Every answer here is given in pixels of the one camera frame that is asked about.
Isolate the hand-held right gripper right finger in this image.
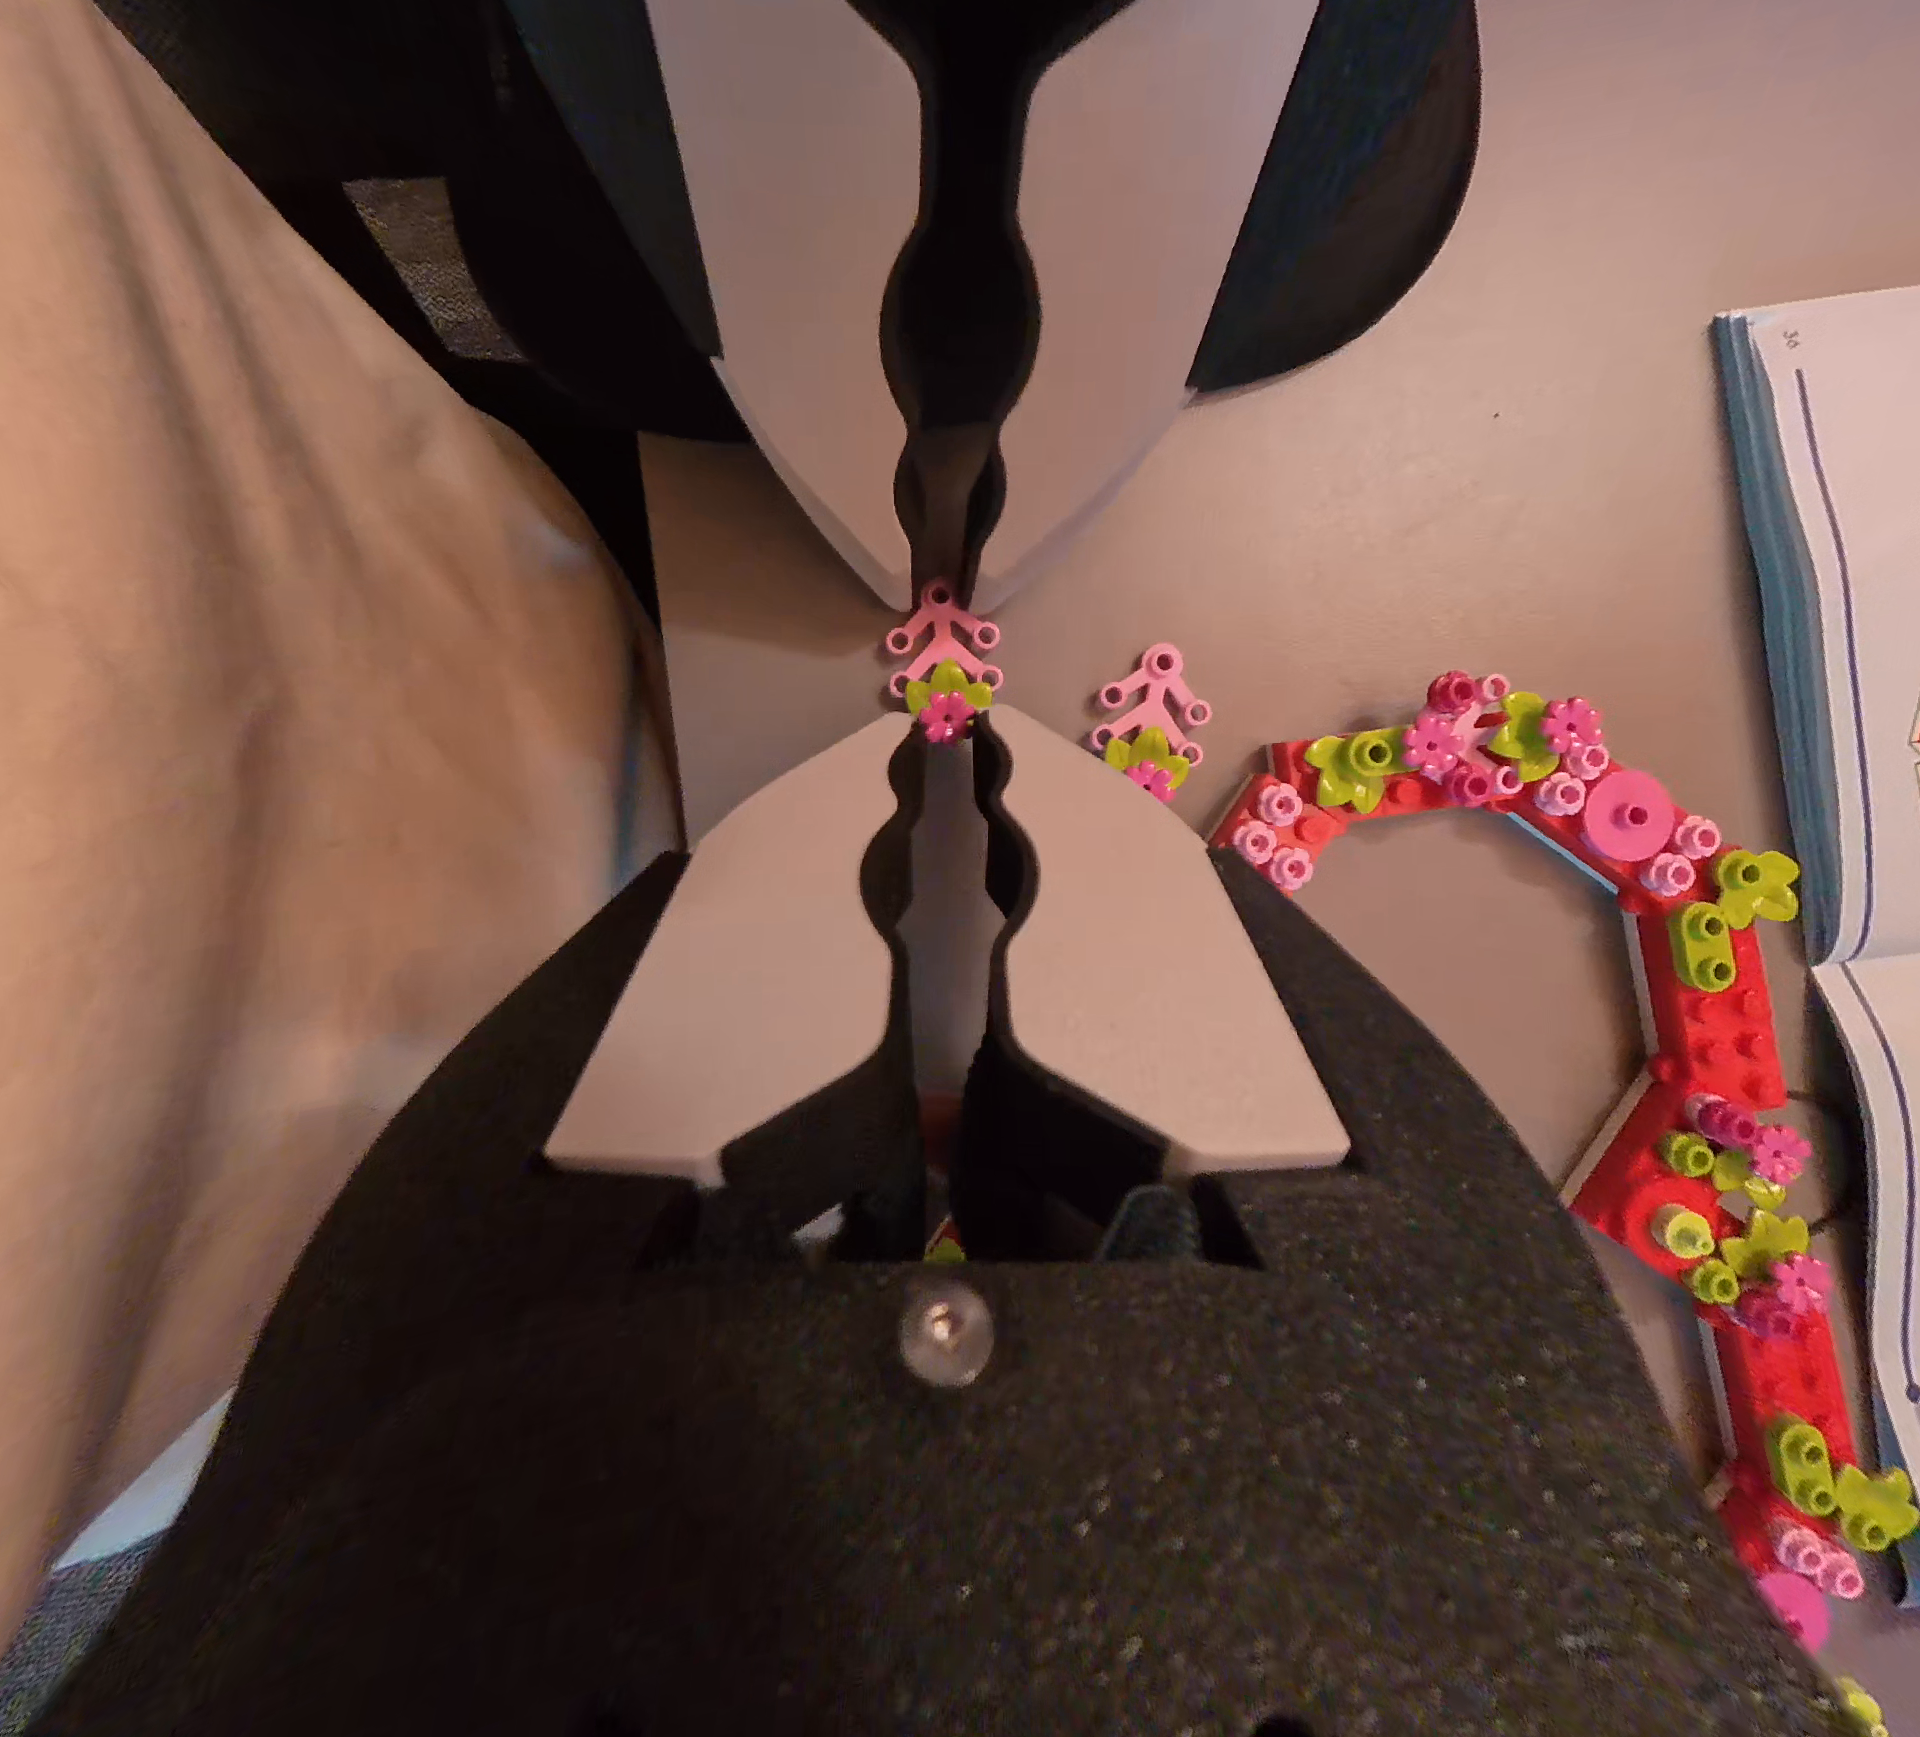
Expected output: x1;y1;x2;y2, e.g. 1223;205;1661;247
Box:
961;706;1356;1247

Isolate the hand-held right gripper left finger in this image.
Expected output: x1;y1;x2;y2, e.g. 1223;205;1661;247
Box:
543;715;924;1247

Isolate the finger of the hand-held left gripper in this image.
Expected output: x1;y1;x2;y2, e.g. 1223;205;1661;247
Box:
967;0;1332;614
630;0;967;617

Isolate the pink branch piece with flower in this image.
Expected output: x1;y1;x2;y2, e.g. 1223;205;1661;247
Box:
882;580;1007;747
1088;643;1212;803

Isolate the red brick wreath with flowers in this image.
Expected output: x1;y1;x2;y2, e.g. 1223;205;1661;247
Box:
1206;668;1920;1737

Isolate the grey woven cloth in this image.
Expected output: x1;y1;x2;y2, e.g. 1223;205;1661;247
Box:
0;1528;171;1737

